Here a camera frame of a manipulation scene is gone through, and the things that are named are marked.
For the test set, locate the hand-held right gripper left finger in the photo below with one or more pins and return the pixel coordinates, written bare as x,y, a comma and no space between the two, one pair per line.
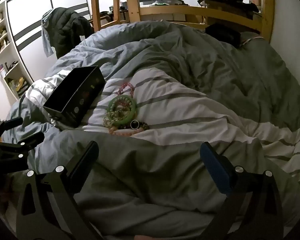
83,162

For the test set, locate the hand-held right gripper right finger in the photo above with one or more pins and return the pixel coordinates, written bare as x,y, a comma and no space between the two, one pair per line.
215,171

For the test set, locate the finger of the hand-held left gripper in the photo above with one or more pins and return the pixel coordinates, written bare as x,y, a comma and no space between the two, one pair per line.
27,140
8,125

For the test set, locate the black jewelry box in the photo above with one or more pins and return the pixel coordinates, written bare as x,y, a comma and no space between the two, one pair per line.
77,102

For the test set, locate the green bangle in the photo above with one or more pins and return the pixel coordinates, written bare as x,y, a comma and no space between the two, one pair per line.
134,110

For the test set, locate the white open shelf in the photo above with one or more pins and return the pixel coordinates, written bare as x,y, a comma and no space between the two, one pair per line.
0,45

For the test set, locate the grey striped duvet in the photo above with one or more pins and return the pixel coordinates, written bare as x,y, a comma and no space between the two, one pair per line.
190,92

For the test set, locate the light blue shirt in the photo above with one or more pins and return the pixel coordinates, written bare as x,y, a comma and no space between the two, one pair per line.
47,42

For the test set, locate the white sliding-door wardrobe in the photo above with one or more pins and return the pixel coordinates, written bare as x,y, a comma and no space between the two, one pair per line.
30,25

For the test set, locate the dark puffer jacket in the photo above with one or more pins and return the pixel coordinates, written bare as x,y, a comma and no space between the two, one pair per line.
67,30

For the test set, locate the wooden ladder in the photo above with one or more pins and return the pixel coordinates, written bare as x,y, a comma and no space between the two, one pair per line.
96,10

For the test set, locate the wooden bed frame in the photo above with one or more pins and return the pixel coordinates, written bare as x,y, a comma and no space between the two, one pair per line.
190,11

